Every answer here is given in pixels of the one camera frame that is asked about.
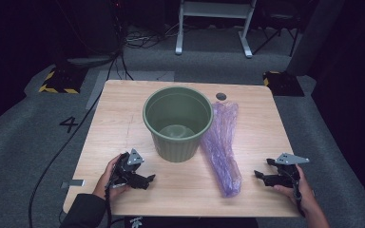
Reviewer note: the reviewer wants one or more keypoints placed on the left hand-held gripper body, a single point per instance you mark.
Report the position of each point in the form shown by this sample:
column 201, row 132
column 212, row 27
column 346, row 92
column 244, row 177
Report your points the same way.
column 125, row 172

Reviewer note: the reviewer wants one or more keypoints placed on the grey tape strip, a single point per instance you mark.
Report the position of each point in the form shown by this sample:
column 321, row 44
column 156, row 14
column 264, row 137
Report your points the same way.
column 76, row 183

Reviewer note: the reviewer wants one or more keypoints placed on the grey post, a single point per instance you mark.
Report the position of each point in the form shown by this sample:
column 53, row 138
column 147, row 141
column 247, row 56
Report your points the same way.
column 313, row 38

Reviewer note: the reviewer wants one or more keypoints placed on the white metal stand frame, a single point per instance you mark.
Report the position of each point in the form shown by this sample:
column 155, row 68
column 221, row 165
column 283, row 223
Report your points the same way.
column 215, row 9

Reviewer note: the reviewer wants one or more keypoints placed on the person's left hand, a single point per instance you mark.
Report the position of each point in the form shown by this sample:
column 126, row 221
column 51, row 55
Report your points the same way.
column 103, row 186

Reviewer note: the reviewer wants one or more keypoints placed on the black tripod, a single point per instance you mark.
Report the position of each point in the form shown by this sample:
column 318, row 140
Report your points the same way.
column 290, row 34

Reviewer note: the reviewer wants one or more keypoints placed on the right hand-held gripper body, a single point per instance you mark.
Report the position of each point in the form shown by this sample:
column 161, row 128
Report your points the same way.
column 286, row 175

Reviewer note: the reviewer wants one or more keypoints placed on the purple plastic bag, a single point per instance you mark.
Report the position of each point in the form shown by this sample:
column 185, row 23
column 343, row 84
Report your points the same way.
column 221, row 152

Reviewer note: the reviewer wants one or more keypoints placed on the black yellow striped base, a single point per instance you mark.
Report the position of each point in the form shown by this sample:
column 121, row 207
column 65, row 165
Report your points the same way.
column 285, row 84
column 61, row 80

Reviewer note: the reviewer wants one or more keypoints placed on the person's right hand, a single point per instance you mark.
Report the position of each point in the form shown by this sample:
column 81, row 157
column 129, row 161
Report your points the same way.
column 302, row 196

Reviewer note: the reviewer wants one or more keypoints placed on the green plastic bin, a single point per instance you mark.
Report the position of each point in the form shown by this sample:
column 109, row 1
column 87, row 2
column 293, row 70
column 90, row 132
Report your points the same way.
column 176, row 148

